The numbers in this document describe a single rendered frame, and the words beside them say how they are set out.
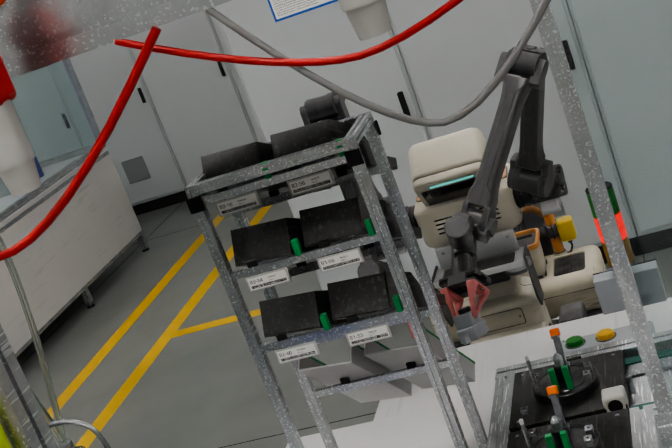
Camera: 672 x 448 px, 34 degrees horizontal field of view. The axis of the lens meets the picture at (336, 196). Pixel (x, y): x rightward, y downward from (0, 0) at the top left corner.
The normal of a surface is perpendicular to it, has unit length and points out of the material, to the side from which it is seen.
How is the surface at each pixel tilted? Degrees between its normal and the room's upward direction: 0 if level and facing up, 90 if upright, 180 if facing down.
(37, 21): 90
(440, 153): 43
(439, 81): 90
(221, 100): 90
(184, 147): 90
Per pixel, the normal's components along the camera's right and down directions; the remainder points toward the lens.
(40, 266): 0.92, -0.26
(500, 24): -0.20, 0.32
